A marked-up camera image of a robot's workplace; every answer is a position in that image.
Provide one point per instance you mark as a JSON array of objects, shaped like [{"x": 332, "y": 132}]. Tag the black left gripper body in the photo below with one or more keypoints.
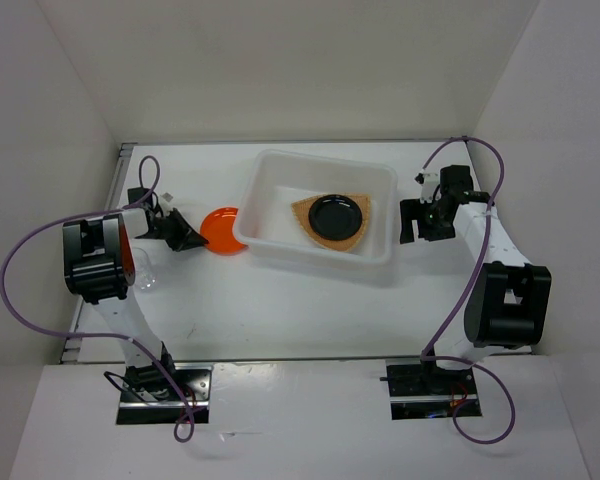
[{"x": 170, "y": 228}]

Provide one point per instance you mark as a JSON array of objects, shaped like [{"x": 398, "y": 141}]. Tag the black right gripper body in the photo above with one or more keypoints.
[{"x": 431, "y": 225}]

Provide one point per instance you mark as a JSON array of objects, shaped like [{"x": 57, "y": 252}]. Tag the orange round plate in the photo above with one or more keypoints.
[{"x": 217, "y": 229}]

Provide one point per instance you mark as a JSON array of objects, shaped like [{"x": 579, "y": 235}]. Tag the clear plastic cup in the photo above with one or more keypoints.
[{"x": 145, "y": 277}]

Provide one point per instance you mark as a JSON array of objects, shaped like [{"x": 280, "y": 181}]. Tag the black round plate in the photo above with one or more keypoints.
[{"x": 335, "y": 217}]

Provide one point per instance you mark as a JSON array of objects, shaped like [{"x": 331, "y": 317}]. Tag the woven bamboo tray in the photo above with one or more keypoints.
[{"x": 300, "y": 210}]

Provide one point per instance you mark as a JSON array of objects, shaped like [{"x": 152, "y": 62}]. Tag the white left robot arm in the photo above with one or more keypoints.
[{"x": 146, "y": 355}]

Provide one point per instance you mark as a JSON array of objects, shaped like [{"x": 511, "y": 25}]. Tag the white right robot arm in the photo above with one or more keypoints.
[{"x": 506, "y": 303}]

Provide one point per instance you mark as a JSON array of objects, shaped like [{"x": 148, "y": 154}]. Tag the translucent white plastic bin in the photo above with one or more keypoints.
[{"x": 266, "y": 224}]

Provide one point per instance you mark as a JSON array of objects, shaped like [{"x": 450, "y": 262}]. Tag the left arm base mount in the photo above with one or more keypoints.
[{"x": 139, "y": 406}]

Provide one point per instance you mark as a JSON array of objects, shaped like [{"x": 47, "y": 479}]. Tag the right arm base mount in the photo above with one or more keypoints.
[{"x": 419, "y": 390}]

